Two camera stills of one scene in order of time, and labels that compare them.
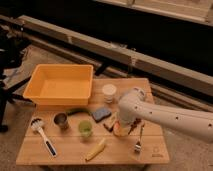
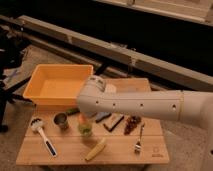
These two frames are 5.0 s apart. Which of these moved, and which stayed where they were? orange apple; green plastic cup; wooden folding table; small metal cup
Moved: orange apple
Stayed: green plastic cup; wooden folding table; small metal cup
